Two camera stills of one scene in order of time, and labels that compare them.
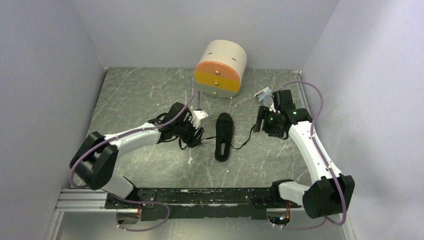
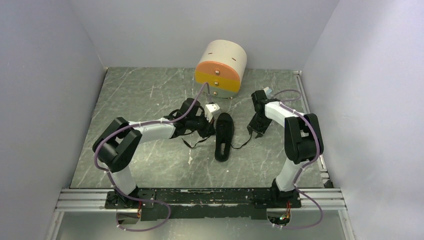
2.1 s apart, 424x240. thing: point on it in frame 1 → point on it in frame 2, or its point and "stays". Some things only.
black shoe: [224, 133] stays
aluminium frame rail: [84, 200] stays
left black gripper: [192, 139] → [209, 129]
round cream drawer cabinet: [220, 70] stays
